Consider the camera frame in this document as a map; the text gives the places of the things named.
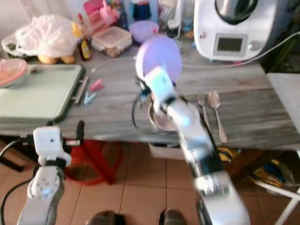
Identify red plastic stool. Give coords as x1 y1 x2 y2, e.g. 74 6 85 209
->
65 139 123 187

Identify purple plastic bowl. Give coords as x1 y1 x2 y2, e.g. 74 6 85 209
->
128 20 160 44

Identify brown bread roll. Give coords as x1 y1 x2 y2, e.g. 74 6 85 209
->
37 54 60 65
60 55 76 64

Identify white kitchen cooking machine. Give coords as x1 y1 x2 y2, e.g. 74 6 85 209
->
193 0 292 62

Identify steel spoon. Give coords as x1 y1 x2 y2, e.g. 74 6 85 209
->
208 90 228 144

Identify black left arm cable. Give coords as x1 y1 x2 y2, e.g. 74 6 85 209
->
0 133 35 225

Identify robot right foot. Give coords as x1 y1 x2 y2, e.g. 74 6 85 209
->
159 209 194 225

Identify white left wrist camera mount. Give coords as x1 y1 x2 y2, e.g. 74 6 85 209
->
32 126 72 167

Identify colourful patterned cloth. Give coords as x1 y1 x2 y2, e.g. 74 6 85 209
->
217 147 292 189

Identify blue lidded jar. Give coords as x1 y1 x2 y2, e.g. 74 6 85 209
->
131 0 153 22

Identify purple round plate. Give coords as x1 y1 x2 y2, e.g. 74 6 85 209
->
135 35 183 88

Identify blue clothes peg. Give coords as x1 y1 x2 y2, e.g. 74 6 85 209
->
83 91 97 105

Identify round steel bowl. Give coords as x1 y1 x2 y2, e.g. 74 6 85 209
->
147 100 180 132

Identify steel fork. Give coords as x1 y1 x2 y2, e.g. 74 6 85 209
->
196 92 212 133

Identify bowl with pink lid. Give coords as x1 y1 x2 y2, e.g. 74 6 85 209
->
0 58 29 89

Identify white metal rack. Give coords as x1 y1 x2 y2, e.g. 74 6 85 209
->
252 180 300 225

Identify yellow capped sauce bottle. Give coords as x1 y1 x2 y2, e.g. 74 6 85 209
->
72 21 92 61

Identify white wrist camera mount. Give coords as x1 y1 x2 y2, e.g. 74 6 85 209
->
142 67 179 112
32 126 72 167

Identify white storage box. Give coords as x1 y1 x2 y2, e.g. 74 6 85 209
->
148 142 189 161

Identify pink plastic container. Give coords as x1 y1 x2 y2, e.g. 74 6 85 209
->
83 0 119 30

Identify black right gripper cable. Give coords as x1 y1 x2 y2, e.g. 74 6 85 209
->
131 87 151 137

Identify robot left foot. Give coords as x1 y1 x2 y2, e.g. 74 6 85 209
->
86 210 125 225

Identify white side counter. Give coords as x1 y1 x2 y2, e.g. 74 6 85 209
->
266 72 300 151

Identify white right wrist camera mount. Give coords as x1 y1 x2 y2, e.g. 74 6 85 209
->
142 67 179 112

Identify white plastic bag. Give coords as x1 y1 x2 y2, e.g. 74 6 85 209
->
1 15 78 59

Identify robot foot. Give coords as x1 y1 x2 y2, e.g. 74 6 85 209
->
86 210 125 225
159 209 194 225

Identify clear lidded food container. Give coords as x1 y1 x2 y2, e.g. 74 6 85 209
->
90 25 133 57

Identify pale green cutting board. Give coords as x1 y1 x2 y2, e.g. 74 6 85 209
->
0 64 90 124

